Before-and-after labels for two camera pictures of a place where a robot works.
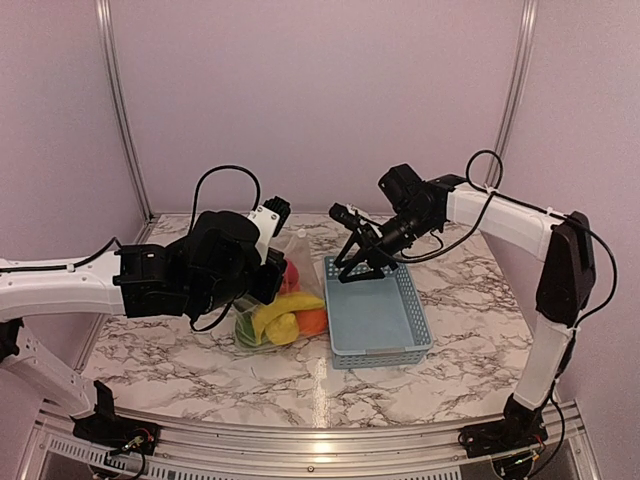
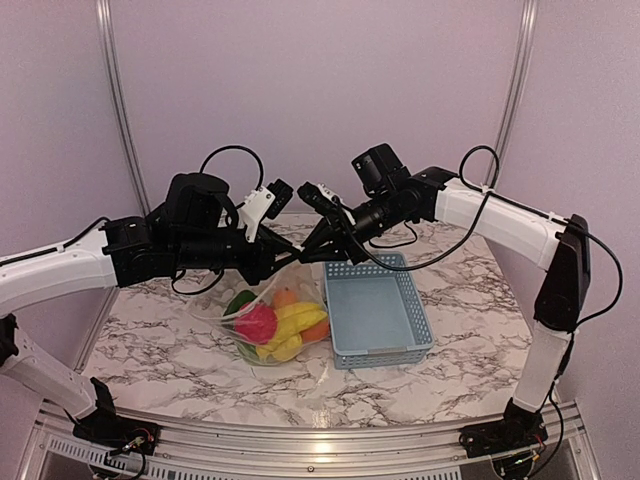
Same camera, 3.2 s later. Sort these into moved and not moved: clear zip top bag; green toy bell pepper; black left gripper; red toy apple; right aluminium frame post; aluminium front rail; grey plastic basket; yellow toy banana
Moved: red toy apple; green toy bell pepper; black left gripper; clear zip top bag; yellow toy banana
Not moved: aluminium front rail; right aluminium frame post; grey plastic basket
